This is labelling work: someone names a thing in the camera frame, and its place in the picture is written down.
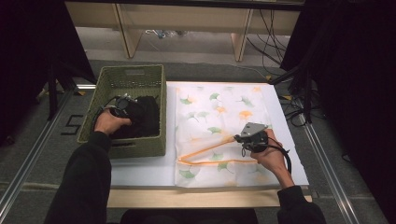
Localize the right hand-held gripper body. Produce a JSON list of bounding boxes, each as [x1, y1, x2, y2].
[[238, 121, 271, 153]]

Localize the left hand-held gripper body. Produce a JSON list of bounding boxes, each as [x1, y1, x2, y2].
[[107, 92, 140, 119]]

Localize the dark cloth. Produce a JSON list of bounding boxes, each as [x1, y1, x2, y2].
[[109, 95, 162, 140]]

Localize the green woven basket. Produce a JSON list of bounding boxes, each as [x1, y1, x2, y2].
[[77, 63, 168, 160]]

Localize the white leaf-print mesh laundry bag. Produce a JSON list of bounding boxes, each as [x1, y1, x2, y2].
[[174, 85, 276, 189]]

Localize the person's left hand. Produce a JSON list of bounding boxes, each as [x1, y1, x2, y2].
[[92, 108, 133, 136]]

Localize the person's right hand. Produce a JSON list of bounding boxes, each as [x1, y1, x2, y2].
[[250, 128, 295, 189]]

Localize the white board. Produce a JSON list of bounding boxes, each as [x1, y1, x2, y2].
[[109, 80, 310, 188]]

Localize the black metal stand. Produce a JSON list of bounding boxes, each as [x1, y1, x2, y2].
[[46, 60, 95, 121]]

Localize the light wooden shelf unit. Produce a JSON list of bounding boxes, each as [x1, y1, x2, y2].
[[64, 0, 304, 63]]

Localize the black curtain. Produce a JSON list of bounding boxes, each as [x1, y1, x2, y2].
[[0, 0, 97, 147], [279, 0, 396, 224]]

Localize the left hand-held gripper cable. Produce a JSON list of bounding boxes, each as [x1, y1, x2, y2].
[[92, 96, 120, 132]]

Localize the hand-held gripper cable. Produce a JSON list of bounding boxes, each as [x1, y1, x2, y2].
[[266, 144, 293, 175], [92, 96, 120, 132]]

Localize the right hand-held gripper cable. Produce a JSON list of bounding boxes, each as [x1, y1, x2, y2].
[[266, 144, 293, 175]]

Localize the short metal rail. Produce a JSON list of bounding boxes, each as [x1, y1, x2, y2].
[[74, 83, 98, 91]]

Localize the black cables on floor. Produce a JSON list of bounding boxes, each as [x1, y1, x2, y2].
[[268, 68, 325, 128]]

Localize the metal floor rail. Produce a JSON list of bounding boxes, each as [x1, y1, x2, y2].
[[0, 89, 79, 213], [299, 112, 362, 224]]

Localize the black cables under shelf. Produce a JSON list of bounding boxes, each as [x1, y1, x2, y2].
[[247, 8, 288, 68]]

